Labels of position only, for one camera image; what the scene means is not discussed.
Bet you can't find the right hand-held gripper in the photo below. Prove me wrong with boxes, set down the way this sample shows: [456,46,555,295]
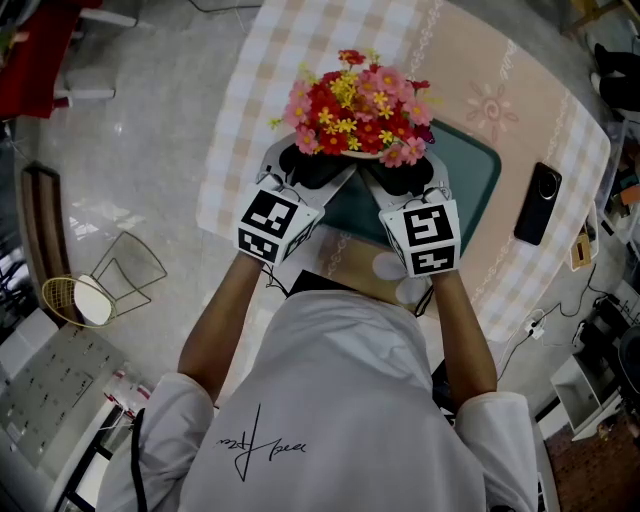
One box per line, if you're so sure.
[358,154,461,279]

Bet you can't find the person's black trousers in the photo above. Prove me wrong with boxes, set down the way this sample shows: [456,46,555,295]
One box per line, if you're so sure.
[287,269,361,301]

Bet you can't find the brown wooden boards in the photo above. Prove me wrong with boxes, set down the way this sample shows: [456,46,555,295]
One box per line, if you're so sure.
[20,162,81,321]

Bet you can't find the person's left forearm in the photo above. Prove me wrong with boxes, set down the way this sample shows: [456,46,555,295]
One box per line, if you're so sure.
[177,249,266,404]

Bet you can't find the white open cabinet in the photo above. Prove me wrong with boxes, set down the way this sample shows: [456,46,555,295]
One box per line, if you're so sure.
[549,349,621,441]

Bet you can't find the gold wire chair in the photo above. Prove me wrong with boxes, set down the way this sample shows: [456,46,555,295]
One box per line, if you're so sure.
[41,230,169,330]

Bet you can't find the red stool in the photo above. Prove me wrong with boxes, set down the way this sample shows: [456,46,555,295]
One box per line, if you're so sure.
[0,0,139,121]

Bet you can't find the potted red pink flowers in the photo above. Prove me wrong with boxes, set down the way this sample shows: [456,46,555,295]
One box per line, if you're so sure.
[268,48,444,169]

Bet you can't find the table with checked tablecloth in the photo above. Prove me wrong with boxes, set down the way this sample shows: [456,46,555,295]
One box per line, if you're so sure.
[195,0,612,344]

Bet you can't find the grey panel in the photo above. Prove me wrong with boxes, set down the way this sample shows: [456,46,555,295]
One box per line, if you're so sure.
[0,309,126,471]

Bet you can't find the black smartphone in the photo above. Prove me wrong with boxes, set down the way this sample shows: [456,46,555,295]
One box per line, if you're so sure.
[513,161,563,247]

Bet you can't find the green tray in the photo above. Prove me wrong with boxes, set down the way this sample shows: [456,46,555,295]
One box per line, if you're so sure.
[319,119,503,256]

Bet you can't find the person's right forearm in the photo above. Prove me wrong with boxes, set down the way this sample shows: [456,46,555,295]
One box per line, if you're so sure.
[430,269,499,414]

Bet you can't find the black strap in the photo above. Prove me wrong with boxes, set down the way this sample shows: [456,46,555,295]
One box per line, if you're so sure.
[130,407,149,512]

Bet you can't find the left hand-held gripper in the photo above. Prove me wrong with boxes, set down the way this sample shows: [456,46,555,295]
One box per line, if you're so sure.
[237,142,359,266]

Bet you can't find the white organiser box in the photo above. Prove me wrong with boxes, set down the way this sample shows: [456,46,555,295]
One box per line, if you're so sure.
[569,222,601,271]

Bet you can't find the person's white shirt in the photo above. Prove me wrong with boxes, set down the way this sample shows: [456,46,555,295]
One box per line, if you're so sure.
[97,289,546,512]

